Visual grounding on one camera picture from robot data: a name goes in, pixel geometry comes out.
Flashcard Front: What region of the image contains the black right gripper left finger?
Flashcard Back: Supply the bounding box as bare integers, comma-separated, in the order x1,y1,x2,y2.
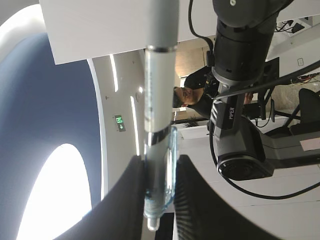
56,155,146,240

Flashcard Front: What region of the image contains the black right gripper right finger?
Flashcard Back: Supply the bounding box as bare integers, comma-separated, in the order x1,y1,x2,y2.
174,154,277,240

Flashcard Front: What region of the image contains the light blue pen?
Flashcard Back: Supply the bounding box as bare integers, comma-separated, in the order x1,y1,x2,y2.
144,0,180,232

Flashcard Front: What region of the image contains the green exit sign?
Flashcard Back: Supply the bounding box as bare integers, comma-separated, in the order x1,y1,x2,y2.
114,115,126,132

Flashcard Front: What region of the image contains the person in black shirt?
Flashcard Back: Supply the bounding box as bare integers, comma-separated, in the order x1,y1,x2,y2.
172,66,219,120

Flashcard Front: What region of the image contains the black office chair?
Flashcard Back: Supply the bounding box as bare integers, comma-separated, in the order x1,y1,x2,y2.
290,88,320,136

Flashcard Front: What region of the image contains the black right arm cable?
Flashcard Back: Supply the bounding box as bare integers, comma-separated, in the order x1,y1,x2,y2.
187,0,320,200

